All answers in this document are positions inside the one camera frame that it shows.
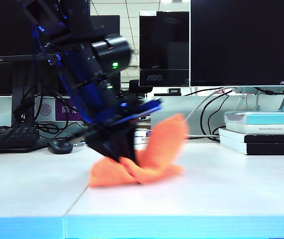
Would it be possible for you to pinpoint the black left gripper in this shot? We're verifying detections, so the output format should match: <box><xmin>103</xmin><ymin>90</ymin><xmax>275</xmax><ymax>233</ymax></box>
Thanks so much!
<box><xmin>83</xmin><ymin>97</ymin><xmax>163</xmax><ymax>164</ymax></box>

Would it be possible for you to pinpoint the orange microfibre rag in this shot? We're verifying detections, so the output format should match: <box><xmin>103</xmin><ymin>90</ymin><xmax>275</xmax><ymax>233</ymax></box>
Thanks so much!
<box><xmin>88</xmin><ymin>113</ymin><xmax>190</xmax><ymax>188</ymax></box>

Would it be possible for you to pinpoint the blue and white box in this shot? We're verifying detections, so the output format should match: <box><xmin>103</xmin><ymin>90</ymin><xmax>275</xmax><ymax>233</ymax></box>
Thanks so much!
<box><xmin>134</xmin><ymin>130</ymin><xmax>153</xmax><ymax>145</ymax></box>

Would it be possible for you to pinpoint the black computer mouse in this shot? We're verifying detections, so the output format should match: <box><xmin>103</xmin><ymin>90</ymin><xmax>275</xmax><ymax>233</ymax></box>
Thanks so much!
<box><xmin>47</xmin><ymin>137</ymin><xmax>74</xmax><ymax>155</ymax></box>

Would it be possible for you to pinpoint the black office chair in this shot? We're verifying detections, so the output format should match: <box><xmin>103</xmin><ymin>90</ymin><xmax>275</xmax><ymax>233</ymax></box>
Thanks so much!
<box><xmin>129</xmin><ymin>79</ymin><xmax>153</xmax><ymax>101</ymax></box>

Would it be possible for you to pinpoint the purple name sign holder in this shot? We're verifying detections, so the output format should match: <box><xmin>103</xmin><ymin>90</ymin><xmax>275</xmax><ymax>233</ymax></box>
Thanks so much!
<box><xmin>35</xmin><ymin>96</ymin><xmax>84</xmax><ymax>123</ymax></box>

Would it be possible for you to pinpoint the grey desk partition panel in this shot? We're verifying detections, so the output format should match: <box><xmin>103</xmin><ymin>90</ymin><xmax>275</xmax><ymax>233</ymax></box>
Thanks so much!
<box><xmin>151</xmin><ymin>96</ymin><xmax>284</xmax><ymax>136</ymax></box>

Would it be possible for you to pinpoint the small black AOC monitor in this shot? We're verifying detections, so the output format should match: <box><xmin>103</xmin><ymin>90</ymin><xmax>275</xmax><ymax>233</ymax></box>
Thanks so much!
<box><xmin>139</xmin><ymin>11</ymin><xmax>191</xmax><ymax>88</ymax></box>

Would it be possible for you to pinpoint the black keyboard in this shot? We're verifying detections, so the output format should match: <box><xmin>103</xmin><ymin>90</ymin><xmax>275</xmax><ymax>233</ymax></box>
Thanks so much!
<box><xmin>0</xmin><ymin>125</ymin><xmax>41</xmax><ymax>154</ymax></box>

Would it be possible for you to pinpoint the white book with printed spine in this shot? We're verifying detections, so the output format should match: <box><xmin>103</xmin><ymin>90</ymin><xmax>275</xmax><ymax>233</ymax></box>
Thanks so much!
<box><xmin>225</xmin><ymin>122</ymin><xmax>284</xmax><ymax>135</ymax></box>

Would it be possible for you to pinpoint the black book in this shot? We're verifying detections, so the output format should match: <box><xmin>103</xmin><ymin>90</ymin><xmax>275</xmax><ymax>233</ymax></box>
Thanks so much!
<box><xmin>218</xmin><ymin>127</ymin><xmax>284</xmax><ymax>144</ymax></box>
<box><xmin>220</xmin><ymin>135</ymin><xmax>284</xmax><ymax>156</ymax></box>

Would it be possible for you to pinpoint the teal covered book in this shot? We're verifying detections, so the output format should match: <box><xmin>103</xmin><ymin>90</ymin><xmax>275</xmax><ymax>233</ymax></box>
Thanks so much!
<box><xmin>224</xmin><ymin>111</ymin><xmax>284</xmax><ymax>125</ymax></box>

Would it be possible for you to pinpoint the black monitor with stand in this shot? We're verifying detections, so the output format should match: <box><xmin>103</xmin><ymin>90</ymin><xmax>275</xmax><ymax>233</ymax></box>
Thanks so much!
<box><xmin>0</xmin><ymin>0</ymin><xmax>92</xmax><ymax>130</ymax></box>

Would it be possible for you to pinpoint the large AOC monitor white stand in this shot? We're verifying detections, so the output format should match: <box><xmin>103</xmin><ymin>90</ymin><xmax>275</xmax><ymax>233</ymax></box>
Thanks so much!
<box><xmin>190</xmin><ymin>0</ymin><xmax>284</xmax><ymax>113</ymax></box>

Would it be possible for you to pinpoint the black looped cable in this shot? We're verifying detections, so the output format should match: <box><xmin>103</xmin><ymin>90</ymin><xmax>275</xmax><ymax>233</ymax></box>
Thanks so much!
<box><xmin>200</xmin><ymin>90</ymin><xmax>234</xmax><ymax>143</ymax></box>

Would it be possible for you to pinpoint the white cable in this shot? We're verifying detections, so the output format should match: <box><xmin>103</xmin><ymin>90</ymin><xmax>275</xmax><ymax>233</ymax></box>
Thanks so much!
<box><xmin>184</xmin><ymin>87</ymin><xmax>235</xmax><ymax>124</ymax></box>

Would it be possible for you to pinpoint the black cable bundle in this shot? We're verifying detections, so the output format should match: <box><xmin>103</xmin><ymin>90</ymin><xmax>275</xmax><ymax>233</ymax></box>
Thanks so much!
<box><xmin>12</xmin><ymin>74</ymin><xmax>70</xmax><ymax>135</ymax></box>

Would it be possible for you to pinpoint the black cable with plug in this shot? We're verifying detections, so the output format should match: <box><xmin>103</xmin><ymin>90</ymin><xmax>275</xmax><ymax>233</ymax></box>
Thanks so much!
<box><xmin>254</xmin><ymin>87</ymin><xmax>284</xmax><ymax>97</ymax></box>

